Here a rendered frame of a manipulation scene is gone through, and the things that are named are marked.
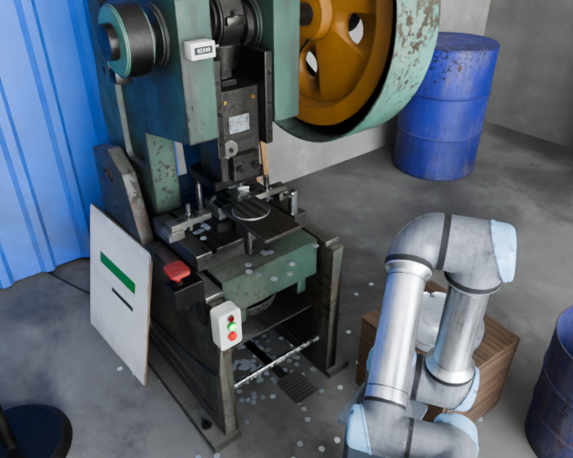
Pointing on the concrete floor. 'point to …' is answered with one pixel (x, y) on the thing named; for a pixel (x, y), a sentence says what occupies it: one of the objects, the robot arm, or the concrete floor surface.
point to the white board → (120, 291)
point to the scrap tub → (565, 390)
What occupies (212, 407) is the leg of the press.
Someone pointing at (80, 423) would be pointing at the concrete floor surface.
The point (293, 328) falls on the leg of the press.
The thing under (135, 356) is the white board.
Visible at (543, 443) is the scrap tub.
